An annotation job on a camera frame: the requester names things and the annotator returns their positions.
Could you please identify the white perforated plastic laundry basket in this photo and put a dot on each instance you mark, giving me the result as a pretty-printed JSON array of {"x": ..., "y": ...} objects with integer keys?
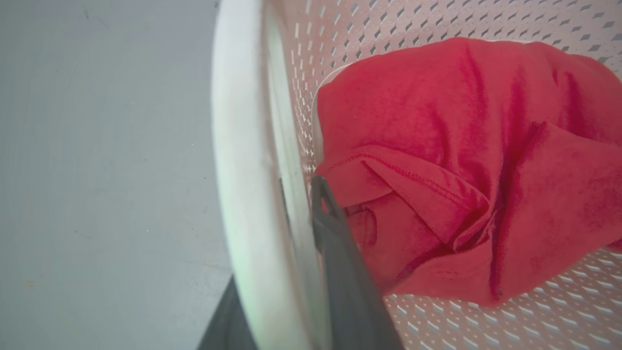
[{"x": 257, "y": 146}]

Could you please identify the red fabric garment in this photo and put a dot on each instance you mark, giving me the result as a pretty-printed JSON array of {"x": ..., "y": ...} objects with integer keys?
[{"x": 461, "y": 165}]

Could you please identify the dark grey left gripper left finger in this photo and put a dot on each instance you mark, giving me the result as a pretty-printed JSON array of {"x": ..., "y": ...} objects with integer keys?
[{"x": 228, "y": 325}]

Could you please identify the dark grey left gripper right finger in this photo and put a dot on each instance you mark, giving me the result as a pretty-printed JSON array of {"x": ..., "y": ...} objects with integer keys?
[{"x": 347, "y": 287}]

